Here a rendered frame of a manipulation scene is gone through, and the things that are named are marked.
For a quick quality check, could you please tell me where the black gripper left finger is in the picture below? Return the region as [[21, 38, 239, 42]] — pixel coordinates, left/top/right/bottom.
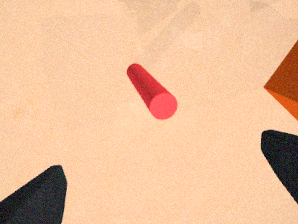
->
[[0, 165, 68, 224]]

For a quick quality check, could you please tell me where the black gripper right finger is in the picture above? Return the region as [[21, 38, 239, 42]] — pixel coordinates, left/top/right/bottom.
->
[[261, 129, 298, 204]]

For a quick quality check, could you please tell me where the red peg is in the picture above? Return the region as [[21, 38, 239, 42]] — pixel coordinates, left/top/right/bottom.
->
[[126, 64, 177, 120]]

